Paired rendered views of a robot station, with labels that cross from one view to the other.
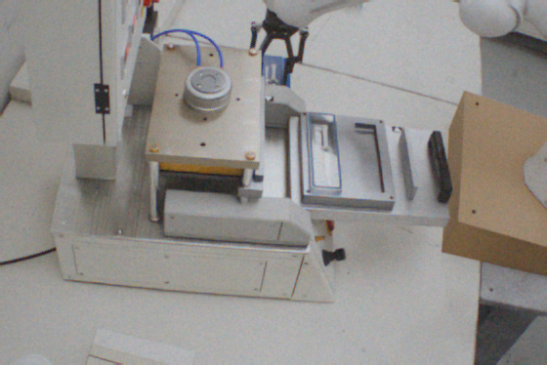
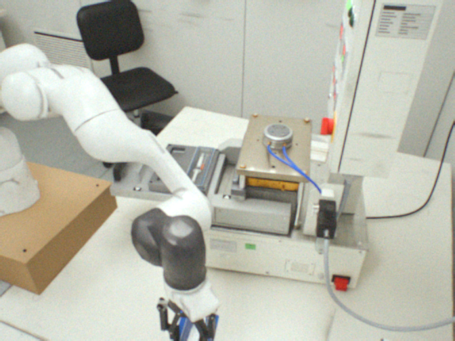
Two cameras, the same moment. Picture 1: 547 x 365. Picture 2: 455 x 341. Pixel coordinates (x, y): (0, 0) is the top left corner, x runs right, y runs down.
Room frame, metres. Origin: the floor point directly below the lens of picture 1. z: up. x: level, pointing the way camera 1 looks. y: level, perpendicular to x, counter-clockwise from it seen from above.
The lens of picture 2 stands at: (1.81, 0.31, 1.76)
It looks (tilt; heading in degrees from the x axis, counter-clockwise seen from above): 38 degrees down; 198
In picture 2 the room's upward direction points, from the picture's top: 1 degrees clockwise
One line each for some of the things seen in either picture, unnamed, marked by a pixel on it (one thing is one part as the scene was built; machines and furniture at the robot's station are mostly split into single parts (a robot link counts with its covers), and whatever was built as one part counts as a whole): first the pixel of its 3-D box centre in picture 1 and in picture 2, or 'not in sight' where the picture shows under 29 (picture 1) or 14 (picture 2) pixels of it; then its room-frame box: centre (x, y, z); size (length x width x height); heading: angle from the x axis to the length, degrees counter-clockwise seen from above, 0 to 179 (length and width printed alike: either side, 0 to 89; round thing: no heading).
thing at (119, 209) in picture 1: (183, 166); (284, 195); (0.86, 0.17, 0.93); 0.46 x 0.35 x 0.01; 99
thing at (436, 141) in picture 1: (440, 165); (125, 159); (0.94, -0.30, 0.99); 0.15 x 0.02 x 0.04; 9
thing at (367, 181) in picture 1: (345, 158); (185, 168); (0.91, -0.12, 0.98); 0.20 x 0.17 x 0.03; 9
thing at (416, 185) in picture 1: (369, 165); (170, 170); (0.92, -0.17, 0.97); 0.30 x 0.22 x 0.08; 99
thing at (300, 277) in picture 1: (202, 190); (267, 219); (0.89, 0.13, 0.84); 0.53 x 0.37 x 0.17; 99
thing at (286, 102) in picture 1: (245, 103); (240, 212); (1.02, 0.08, 0.96); 0.26 x 0.05 x 0.07; 99
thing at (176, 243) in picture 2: not in sight; (166, 239); (1.29, 0.01, 1.12); 0.18 x 0.10 x 0.13; 60
